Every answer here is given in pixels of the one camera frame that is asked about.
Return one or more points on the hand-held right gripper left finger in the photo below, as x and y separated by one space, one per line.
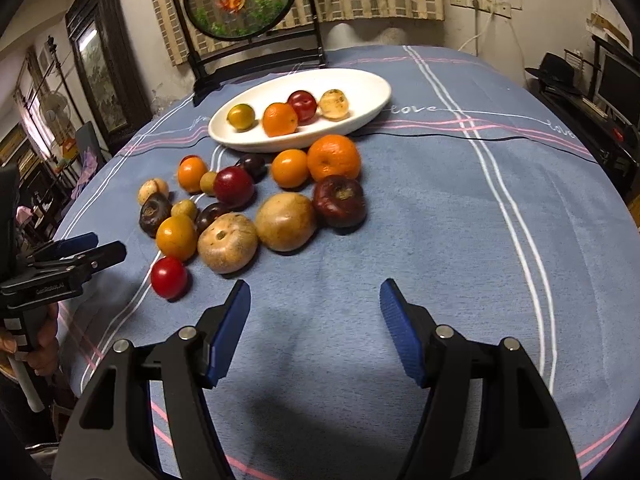
227 335

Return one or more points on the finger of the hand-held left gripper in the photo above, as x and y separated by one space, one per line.
75 244
107 252

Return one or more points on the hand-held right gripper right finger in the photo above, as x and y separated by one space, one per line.
400 335

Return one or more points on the dark brown shrivelled fruit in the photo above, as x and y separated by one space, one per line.
154 215

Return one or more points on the red tomato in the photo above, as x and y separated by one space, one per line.
189 158
169 276

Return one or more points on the yellow-orange citrus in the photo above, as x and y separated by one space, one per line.
176 236

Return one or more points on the small tan round fruit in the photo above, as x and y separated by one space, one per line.
151 191

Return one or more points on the small yellow-green fruit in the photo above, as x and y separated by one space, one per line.
208 183
183 209

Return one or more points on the large tan fruit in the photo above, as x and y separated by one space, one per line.
286 222
227 243

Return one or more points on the dark purple plum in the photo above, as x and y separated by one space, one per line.
256 164
207 215

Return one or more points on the large dark red fruit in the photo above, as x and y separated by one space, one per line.
340 201

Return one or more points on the white oval plate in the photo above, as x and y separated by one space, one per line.
320 80

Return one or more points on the person's left hand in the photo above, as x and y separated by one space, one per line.
46 340

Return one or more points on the blue striped tablecloth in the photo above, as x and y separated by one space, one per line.
400 240

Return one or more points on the orange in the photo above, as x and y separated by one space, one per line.
289 168
280 120
192 175

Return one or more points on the white standing fan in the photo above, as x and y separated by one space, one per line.
52 107

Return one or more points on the large red plum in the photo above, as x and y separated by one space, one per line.
233 187

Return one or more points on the dark framed picture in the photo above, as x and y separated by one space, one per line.
100 75

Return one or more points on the large mandarin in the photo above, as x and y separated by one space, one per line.
334 157

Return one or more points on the yellow-green round fruit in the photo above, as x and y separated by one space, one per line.
241 116

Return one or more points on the pale spotted fruit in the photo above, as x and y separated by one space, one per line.
334 104

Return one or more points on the dark desk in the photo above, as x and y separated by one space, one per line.
590 130

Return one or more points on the round goldfish table screen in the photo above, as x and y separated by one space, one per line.
235 0

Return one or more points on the black hat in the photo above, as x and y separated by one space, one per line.
555 67

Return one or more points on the computer monitor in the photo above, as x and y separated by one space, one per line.
617 80

